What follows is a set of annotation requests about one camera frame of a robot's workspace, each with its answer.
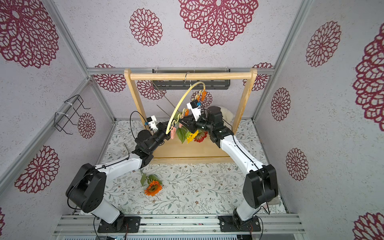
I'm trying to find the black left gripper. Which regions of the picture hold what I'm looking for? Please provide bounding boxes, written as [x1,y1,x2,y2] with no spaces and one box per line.
[149,119,176,154]

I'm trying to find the pink clothes peg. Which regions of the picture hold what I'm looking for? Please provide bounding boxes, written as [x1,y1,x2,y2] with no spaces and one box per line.
[170,127,177,140]

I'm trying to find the yellow clip hanger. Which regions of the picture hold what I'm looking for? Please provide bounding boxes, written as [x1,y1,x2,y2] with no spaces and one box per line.
[165,71,208,136]

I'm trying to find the orange artificial flower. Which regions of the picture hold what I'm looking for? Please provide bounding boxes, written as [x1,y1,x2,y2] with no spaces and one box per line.
[129,167,163,197]

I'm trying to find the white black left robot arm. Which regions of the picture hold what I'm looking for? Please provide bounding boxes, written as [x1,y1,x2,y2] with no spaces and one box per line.
[66,123,171,224]

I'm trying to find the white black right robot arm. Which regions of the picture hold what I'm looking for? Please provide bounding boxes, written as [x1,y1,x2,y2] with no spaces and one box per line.
[179,106,279,227]

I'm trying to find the wooden clothes rack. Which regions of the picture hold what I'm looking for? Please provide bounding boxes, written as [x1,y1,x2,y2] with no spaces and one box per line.
[124,68,258,164]

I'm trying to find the white plush dog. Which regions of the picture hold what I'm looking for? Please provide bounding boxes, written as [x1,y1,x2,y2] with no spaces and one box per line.
[219,106,235,128]

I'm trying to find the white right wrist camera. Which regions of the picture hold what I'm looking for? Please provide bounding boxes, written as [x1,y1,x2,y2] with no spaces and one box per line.
[187,100,202,122]

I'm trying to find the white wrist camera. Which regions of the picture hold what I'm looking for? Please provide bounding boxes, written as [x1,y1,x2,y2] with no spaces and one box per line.
[187,100,202,122]
[146,115,158,133]

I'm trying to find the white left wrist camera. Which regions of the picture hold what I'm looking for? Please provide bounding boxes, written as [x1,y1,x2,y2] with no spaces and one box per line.
[146,115,158,133]

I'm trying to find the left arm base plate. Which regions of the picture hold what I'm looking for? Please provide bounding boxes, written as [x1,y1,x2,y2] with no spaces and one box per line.
[97,216,142,234]

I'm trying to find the aluminium front rail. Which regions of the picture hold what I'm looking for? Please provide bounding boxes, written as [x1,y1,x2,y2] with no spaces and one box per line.
[53,214,306,239]

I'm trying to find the black wire wall rack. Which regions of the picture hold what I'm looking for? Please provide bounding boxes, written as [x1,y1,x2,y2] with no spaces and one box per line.
[53,94,90,135]

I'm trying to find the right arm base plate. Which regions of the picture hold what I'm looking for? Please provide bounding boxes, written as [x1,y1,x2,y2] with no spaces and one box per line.
[218,216,262,233]

